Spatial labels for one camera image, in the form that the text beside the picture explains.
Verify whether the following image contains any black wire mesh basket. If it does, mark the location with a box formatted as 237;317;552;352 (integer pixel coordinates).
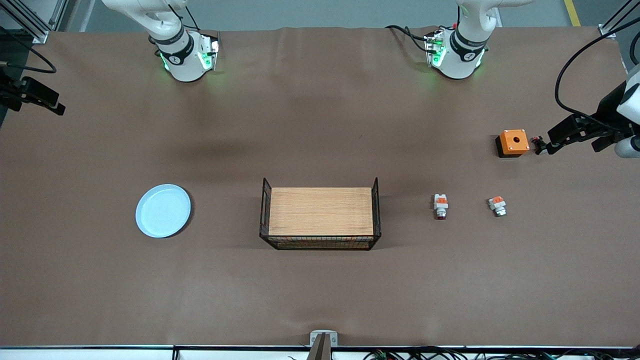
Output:
259;177;382;251

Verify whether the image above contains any light wooden board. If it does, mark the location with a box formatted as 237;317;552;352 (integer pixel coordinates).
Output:
269;187;375;237

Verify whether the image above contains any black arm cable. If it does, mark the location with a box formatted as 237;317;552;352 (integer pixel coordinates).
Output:
0;29;57;74
554;17;640;133

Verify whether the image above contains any black base power cable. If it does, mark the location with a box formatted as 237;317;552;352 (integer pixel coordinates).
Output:
385;24;433;53

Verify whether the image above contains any light blue round plate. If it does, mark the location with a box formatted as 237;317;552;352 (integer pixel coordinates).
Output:
135;184;192;239

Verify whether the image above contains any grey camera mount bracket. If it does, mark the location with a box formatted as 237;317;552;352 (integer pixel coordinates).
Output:
306;330;339;360

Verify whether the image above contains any aluminium frame with cable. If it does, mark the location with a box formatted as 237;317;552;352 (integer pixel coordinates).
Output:
0;346;640;360

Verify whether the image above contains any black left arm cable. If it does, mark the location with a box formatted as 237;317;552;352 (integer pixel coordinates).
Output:
554;17;640;133

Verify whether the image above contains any brown table cover sheet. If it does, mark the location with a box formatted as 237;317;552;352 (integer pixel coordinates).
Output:
0;26;640;348

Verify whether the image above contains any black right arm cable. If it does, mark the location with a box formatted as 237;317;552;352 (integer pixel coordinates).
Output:
0;29;57;74

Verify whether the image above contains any aluminium frame profile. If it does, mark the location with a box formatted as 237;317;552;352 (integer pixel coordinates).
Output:
598;0;640;40
0;0;68;45

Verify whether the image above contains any orange box with hole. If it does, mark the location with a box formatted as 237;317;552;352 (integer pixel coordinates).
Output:
495;129;531;159

